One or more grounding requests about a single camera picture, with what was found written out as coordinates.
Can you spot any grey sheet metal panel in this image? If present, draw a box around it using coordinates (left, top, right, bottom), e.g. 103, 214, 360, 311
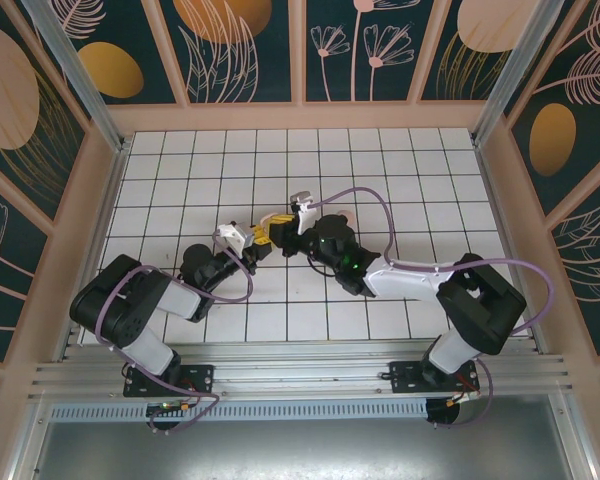
7, 394, 599, 480

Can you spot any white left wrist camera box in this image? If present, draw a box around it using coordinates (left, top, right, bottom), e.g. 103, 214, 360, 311
213, 221, 255, 253

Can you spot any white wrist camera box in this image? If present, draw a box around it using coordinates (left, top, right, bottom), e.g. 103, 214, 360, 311
213, 221, 255, 253
288, 189, 317, 235

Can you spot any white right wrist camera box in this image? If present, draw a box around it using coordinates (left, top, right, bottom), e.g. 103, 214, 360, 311
288, 189, 317, 235

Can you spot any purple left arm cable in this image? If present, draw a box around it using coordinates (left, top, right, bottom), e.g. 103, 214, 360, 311
94, 229, 255, 435

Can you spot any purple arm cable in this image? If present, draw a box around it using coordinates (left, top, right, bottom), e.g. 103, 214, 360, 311
308, 187, 554, 431
94, 229, 255, 435

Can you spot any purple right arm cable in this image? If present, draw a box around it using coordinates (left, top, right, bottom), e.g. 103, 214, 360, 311
308, 187, 554, 431

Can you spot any aluminium side rail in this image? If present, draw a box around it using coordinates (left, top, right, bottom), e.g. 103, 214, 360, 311
474, 143, 552, 354
59, 142, 131, 364

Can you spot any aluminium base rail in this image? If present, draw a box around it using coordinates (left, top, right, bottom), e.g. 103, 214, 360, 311
28, 339, 575, 402

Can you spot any left controller board with wires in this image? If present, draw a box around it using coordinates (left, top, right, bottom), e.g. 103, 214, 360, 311
146, 398, 197, 419

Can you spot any slotted grey cable duct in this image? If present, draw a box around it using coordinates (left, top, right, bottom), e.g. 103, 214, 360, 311
49, 399, 430, 422

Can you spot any right cable connector with wires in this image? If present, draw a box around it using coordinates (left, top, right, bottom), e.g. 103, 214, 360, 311
444, 388, 482, 407

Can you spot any aluminium corner post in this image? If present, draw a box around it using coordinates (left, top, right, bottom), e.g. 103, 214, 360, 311
471, 0, 577, 147
22, 0, 132, 154

